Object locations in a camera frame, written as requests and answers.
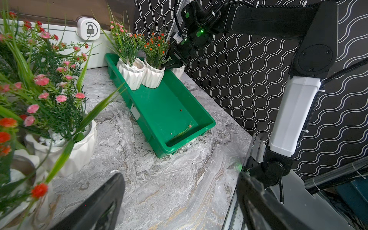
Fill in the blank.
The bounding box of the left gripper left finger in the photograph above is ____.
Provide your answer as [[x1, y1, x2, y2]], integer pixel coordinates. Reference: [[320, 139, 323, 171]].
[[52, 173, 125, 230]]

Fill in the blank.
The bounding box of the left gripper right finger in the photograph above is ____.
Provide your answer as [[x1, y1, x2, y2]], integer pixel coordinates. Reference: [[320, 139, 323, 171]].
[[237, 172, 310, 230]]

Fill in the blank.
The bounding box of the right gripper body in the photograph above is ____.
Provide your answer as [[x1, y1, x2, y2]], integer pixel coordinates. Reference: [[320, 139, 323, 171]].
[[166, 29, 214, 68]]

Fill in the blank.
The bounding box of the green plant pot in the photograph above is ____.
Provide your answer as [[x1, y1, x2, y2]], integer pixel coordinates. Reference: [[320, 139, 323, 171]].
[[170, 65, 186, 79]]

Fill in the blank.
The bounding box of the orange flower pot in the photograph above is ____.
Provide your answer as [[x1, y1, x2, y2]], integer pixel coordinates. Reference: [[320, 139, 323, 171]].
[[139, 31, 171, 89]]

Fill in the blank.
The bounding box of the pink flower pot front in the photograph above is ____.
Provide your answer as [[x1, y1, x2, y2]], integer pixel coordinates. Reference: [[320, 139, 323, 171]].
[[102, 6, 145, 91]]

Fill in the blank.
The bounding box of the red flower pot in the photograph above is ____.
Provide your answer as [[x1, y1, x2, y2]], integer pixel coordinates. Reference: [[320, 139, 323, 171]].
[[1, 116, 56, 230]]

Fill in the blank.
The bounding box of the brown lidded storage box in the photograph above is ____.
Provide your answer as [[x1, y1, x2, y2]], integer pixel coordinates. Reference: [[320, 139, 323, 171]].
[[1, 1, 136, 69]]

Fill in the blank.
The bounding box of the green plastic tray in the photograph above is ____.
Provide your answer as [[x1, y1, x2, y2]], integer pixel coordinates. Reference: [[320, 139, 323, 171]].
[[104, 53, 216, 158]]

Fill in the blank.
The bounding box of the green grass pot back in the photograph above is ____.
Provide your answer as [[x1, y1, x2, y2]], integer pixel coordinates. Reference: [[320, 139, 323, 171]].
[[1, 10, 113, 173]]

